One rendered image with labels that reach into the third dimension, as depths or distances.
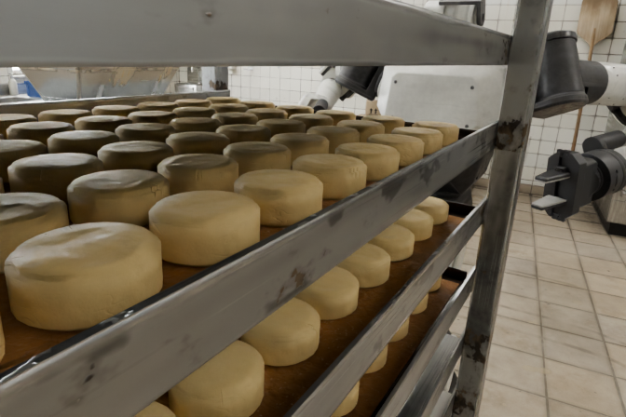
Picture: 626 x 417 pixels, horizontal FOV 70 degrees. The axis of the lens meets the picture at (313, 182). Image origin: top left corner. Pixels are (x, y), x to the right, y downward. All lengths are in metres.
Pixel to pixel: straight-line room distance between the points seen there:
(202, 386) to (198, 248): 0.08
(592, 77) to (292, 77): 5.09
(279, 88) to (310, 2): 5.87
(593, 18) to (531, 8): 4.78
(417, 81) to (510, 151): 0.50
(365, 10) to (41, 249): 0.15
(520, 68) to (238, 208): 0.39
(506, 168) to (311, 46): 0.40
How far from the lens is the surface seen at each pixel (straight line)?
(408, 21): 0.25
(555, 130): 5.38
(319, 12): 0.17
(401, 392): 0.40
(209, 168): 0.27
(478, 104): 0.97
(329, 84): 1.37
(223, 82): 0.75
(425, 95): 1.00
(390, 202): 0.26
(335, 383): 0.26
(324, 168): 0.28
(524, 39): 0.53
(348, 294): 0.32
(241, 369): 0.25
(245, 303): 0.16
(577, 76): 1.03
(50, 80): 1.82
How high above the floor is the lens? 1.40
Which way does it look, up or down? 16 degrees down
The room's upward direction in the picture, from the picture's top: 3 degrees clockwise
